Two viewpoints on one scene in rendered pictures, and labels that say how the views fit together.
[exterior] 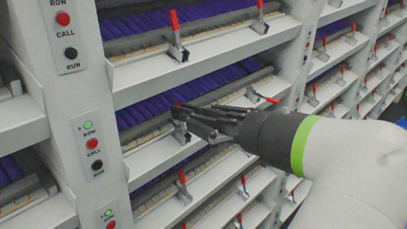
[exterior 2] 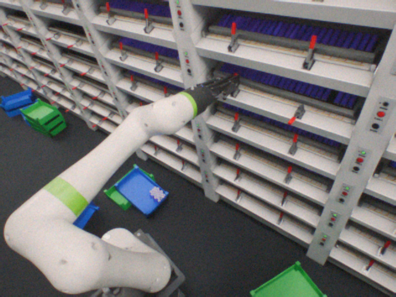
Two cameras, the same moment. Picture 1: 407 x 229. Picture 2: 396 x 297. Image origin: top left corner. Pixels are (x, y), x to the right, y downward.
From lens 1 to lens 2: 0.96 m
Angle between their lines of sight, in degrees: 70
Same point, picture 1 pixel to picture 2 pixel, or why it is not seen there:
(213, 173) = (260, 137)
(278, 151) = not seen: hidden behind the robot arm
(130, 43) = (222, 31)
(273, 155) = not seen: hidden behind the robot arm
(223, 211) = (267, 170)
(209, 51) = (251, 55)
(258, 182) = (307, 189)
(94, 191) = (189, 80)
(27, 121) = (172, 41)
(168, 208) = (227, 124)
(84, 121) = (185, 51)
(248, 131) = not seen: hidden behind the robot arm
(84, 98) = (185, 43)
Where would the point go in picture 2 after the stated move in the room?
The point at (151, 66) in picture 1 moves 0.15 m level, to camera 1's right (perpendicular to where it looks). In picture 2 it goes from (219, 46) to (226, 65)
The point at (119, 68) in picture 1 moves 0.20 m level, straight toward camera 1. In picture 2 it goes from (210, 39) to (159, 54)
